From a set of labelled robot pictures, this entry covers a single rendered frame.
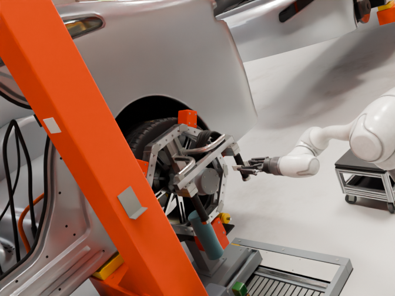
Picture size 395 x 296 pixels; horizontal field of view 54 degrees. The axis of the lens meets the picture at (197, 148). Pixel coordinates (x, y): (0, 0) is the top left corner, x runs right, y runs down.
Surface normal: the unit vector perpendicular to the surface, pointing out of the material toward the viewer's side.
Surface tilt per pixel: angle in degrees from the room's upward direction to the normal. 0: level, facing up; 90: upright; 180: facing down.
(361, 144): 84
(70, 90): 90
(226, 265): 0
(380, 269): 0
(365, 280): 0
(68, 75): 90
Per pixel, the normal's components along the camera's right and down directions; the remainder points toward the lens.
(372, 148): -0.77, 0.40
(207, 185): 0.68, -0.03
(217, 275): -0.39, -0.86
